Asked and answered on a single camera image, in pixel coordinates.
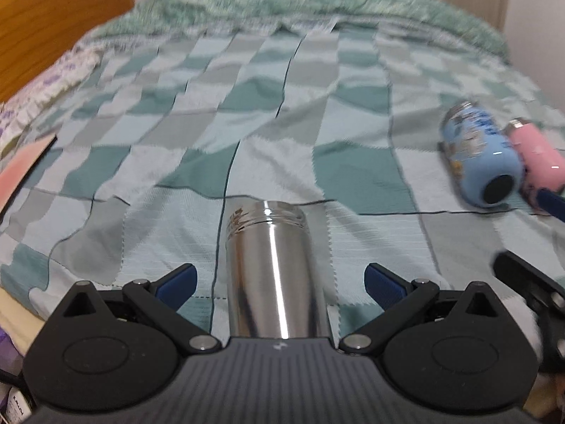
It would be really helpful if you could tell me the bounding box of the stainless steel cup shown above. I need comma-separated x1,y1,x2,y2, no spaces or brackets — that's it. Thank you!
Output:
225,201,332,340

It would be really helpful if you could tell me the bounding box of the pink bottle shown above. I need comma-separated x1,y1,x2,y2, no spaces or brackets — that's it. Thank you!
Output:
505,118,564,207

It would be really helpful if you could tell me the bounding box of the blue cartoon bottle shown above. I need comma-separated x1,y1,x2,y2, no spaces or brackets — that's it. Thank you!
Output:
439,101,524,210

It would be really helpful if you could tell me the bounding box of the teal checkered blanket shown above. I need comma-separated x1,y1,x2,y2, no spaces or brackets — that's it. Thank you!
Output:
1,23,564,338

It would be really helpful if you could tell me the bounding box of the purple object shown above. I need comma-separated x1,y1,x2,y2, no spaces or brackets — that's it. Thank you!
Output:
0,330,23,376

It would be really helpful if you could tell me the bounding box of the pink book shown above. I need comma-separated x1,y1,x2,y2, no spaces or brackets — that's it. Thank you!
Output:
0,133,57,216

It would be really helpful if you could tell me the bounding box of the purple floral pillow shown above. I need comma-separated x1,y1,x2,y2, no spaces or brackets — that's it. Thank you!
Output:
1,48,101,158

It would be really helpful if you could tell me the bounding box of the orange wooden headboard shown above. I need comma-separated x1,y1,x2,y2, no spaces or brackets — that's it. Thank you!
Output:
1,0,134,101

